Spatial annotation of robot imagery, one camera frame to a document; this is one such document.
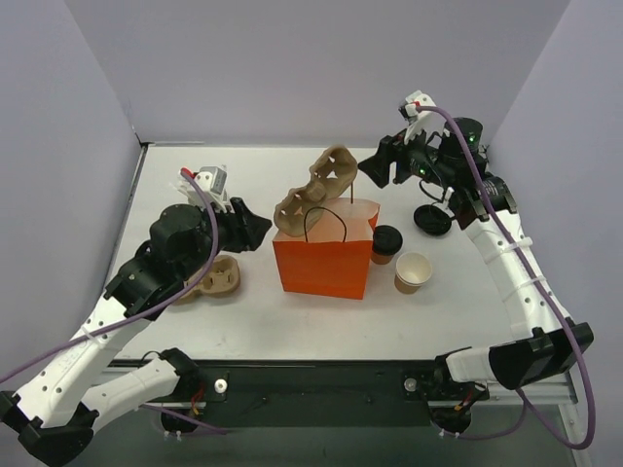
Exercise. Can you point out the brown paper coffee cup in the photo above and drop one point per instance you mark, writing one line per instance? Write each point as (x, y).
(382, 256)

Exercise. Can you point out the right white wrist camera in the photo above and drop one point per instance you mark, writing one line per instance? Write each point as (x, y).
(414, 110)

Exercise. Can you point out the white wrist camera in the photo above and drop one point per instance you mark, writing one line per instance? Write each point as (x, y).
(212, 182)
(414, 110)

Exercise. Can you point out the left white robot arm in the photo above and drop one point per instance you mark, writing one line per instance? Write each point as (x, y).
(57, 413)

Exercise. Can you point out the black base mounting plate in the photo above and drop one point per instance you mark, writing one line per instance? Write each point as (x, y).
(323, 393)

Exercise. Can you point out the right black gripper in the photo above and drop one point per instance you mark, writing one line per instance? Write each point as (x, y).
(396, 159)

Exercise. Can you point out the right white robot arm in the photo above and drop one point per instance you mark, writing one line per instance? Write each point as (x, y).
(487, 212)

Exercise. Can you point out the brown pulp cup carrier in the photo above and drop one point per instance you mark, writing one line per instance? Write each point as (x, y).
(330, 176)

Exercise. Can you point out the orange paper bag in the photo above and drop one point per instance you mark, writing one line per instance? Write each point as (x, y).
(333, 259)

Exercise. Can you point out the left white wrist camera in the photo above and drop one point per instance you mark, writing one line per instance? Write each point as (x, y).
(212, 182)

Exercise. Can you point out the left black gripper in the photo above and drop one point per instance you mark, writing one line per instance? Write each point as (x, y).
(238, 227)

